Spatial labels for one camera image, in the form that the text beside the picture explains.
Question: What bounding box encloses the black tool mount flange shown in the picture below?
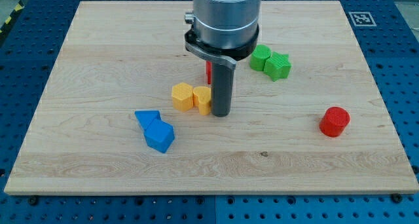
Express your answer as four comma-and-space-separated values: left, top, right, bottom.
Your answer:
184, 25, 259, 70

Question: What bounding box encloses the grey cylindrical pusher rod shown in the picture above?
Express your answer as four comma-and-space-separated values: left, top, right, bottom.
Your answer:
211, 63, 234, 117

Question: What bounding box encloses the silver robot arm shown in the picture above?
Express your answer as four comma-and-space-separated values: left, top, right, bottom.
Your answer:
185, 0, 262, 117

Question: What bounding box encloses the red star block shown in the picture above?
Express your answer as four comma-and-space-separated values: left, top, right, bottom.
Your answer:
206, 61, 212, 84

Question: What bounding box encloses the green star block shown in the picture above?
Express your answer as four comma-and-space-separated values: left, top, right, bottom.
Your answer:
263, 52, 292, 82

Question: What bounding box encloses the green cylinder block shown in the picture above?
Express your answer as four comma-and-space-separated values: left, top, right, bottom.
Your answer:
249, 45, 272, 71

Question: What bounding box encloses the yellow heart block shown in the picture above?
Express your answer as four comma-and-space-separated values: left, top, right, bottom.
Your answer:
192, 86, 211, 115

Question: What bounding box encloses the yellow hexagon block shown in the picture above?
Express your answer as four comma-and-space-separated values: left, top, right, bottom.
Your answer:
172, 83, 194, 112

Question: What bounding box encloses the blue triangle block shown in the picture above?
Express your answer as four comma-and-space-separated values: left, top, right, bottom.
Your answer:
134, 110, 161, 131

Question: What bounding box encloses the blue cube block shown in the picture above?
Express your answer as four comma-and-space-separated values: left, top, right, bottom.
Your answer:
144, 119, 175, 153

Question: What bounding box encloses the wooden board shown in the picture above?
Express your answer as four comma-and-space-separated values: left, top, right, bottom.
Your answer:
5, 1, 418, 195

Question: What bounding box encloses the red cylinder block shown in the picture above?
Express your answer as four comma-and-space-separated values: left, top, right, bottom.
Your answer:
319, 106, 350, 138

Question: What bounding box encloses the white fiducial marker tag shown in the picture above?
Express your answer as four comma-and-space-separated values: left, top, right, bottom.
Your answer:
349, 11, 376, 27

